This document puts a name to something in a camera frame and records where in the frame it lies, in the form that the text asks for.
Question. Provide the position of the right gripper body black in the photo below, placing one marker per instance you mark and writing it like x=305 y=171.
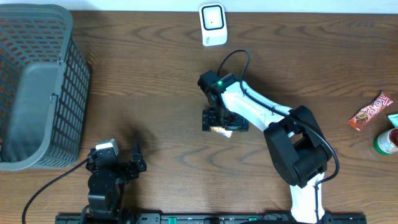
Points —
x=221 y=117

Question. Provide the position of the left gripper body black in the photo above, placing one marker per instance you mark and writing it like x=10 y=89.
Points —
x=127 y=172

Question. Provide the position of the orange Kleenex tissue pack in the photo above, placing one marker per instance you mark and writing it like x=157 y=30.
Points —
x=222 y=131

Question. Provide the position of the red Top snack packet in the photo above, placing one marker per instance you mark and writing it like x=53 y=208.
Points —
x=367 y=113

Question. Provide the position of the green lid jar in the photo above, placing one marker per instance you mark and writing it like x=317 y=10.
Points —
x=386 y=143

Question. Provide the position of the mint green wipes pack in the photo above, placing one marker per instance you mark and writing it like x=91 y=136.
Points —
x=393 y=118

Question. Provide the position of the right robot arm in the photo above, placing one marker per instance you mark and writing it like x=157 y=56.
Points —
x=295 y=142

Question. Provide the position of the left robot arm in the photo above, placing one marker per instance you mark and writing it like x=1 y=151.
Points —
x=107 y=182

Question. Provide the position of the white barcode scanner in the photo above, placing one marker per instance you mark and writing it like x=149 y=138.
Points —
x=213 y=24

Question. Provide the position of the grey plastic mesh basket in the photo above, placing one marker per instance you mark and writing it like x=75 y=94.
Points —
x=44 y=88

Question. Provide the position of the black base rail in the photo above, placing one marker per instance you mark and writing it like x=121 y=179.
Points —
x=155 y=218

